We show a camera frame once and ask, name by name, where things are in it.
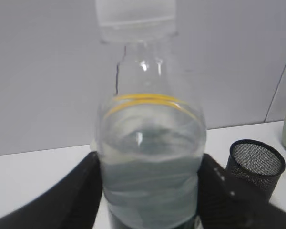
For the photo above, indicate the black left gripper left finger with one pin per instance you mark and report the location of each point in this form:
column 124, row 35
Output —
column 72, row 203

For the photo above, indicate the black mesh pen holder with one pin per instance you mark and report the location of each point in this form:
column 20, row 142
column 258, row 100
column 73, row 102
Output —
column 256, row 163

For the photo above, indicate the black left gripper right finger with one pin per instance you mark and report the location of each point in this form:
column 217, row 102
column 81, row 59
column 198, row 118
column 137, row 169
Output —
column 225, row 202

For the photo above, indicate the clear water bottle green label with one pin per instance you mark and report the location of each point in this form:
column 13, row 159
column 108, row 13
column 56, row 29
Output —
column 151, row 130

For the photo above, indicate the pale green wavy glass plate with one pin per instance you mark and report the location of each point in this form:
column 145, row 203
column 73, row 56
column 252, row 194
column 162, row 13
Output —
column 93, row 146

